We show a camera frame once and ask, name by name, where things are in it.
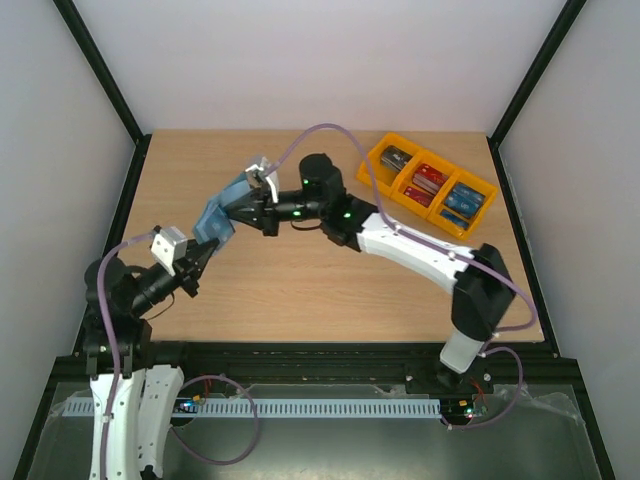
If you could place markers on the black aluminium frame rail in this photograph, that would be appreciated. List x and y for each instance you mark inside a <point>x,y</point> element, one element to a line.
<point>415,365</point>

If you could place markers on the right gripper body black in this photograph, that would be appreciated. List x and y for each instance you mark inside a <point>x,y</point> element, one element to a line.
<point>269,213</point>

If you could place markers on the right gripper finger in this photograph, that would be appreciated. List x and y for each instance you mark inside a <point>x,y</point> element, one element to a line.
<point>251,200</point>
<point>247,215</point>

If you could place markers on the blue card stack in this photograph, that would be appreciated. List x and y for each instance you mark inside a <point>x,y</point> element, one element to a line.
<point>464,200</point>

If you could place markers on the blue leather card holder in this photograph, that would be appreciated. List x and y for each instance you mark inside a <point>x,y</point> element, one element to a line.
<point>236,187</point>

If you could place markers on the yellow three-compartment bin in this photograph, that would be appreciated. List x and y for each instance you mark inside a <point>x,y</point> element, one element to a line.
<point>391,184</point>

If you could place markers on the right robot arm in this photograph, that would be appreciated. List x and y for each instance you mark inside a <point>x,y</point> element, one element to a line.
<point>476,279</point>

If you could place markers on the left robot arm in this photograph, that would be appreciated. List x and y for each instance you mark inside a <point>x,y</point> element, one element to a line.
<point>133,397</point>

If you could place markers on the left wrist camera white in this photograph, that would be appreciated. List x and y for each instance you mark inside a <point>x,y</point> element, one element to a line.
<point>168,245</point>

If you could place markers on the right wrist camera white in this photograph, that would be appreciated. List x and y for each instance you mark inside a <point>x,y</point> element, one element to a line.
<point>259,174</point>

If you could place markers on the light blue cable duct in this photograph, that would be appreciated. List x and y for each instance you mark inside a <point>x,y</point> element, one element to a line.
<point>311,408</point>

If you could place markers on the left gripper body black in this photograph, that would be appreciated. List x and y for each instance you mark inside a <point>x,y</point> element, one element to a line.
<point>186,275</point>

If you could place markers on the black card stack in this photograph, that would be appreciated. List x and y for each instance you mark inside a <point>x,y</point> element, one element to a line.
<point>394,158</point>

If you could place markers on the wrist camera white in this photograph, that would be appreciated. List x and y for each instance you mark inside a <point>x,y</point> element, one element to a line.
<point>168,245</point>
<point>259,174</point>

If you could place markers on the red card stack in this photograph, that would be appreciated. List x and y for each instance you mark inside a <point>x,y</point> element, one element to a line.
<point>429,178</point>

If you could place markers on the loose blue card in bin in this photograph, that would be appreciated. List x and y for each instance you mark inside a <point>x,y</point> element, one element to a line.
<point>457,221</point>

